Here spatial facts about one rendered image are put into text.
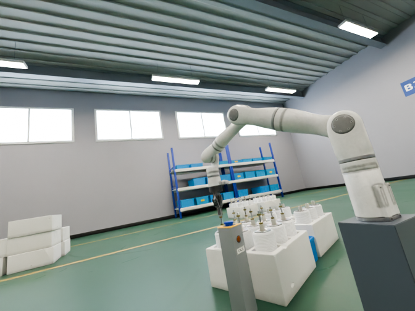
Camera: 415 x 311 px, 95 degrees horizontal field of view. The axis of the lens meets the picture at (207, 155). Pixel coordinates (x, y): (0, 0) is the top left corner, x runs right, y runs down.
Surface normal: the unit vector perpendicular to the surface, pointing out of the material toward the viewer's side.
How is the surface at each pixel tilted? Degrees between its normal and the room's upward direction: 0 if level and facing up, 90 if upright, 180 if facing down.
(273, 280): 90
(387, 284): 90
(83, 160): 90
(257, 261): 90
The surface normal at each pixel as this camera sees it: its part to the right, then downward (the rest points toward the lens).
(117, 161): 0.38, -0.25
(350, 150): -0.71, -0.06
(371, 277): -0.91, 0.07
